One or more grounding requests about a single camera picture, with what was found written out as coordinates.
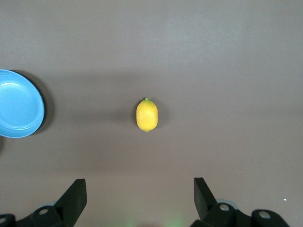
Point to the blue plate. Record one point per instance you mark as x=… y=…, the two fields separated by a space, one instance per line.
x=19 y=104

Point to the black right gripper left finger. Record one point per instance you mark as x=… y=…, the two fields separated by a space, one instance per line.
x=73 y=201

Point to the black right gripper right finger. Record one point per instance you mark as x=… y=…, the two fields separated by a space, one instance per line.
x=203 y=201

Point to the yellow lemon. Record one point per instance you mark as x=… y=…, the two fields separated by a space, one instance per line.
x=146 y=116

